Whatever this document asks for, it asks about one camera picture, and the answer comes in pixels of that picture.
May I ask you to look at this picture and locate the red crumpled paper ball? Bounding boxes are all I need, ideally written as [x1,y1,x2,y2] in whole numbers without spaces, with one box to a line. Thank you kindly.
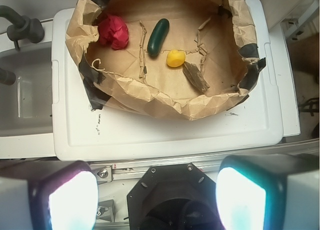
[98,14,129,50]

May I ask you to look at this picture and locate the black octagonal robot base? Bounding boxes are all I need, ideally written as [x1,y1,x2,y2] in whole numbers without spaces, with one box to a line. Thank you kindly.
[127,163,224,230]

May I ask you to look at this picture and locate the grey toy sink faucet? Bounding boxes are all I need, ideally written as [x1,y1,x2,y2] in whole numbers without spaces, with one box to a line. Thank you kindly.
[0,5,45,51]

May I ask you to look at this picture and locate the dark green toy cucumber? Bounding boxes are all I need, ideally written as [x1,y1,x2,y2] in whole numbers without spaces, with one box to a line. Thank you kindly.
[147,18,170,57]

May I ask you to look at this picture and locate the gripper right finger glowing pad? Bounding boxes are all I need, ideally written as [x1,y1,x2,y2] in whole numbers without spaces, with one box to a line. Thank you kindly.
[215,154,320,230]

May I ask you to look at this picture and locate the yellow plastic toy fruit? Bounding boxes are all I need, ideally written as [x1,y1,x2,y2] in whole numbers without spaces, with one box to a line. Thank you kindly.
[166,49,186,67]

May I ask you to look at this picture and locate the brown paper bag tray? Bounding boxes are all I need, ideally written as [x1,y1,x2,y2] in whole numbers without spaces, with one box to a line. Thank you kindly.
[65,0,266,121]

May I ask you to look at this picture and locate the aluminium frame rail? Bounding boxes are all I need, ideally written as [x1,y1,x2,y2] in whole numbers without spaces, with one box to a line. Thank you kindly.
[89,138,320,184]

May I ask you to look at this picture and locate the white plastic bin lid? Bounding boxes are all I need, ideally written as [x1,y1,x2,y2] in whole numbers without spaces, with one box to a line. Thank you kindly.
[51,0,284,161]

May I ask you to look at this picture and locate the brown wood chip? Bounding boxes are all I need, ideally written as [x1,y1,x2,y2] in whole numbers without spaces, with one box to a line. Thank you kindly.
[182,62,210,93]

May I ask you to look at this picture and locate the white toy sink basin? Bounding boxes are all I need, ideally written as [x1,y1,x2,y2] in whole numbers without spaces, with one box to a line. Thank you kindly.
[0,41,56,160]

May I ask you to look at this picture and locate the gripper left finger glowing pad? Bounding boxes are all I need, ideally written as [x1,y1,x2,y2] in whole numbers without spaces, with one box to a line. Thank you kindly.
[0,160,99,230]

